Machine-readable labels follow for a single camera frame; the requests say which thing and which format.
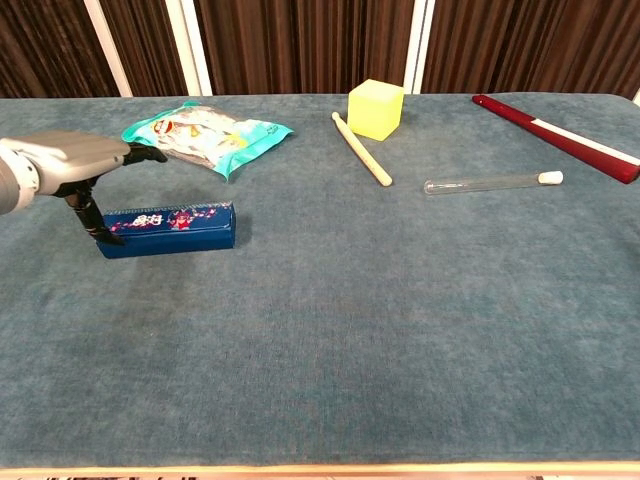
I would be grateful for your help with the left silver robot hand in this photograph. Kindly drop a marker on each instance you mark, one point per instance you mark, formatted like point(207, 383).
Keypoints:
point(75, 155)

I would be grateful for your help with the blue glasses case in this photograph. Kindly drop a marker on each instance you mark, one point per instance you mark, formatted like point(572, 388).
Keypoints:
point(175, 240)

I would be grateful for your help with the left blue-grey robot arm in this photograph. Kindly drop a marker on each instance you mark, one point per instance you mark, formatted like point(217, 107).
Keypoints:
point(10, 195)

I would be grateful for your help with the teal snack bag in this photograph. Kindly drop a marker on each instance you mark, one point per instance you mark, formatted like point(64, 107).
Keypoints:
point(215, 135)

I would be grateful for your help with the dark brown pleated curtain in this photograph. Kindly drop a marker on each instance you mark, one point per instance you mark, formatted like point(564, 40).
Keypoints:
point(300, 45)

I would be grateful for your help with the wooden drumstick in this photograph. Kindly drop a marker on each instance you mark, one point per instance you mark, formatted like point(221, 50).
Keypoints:
point(360, 150)

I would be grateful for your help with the yellow cube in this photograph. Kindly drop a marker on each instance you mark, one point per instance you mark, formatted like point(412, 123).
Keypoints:
point(375, 112)

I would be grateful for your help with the teal table cloth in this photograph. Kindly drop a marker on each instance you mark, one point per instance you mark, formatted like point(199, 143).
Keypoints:
point(350, 325)

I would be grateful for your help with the glass test tube white stopper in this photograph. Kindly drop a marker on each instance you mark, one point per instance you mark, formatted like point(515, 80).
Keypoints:
point(500, 182)

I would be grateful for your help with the thin white frame post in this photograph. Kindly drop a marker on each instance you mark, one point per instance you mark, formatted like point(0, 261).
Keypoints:
point(108, 47)

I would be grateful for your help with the wide white frame post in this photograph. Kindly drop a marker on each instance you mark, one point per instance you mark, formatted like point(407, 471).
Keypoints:
point(190, 47)

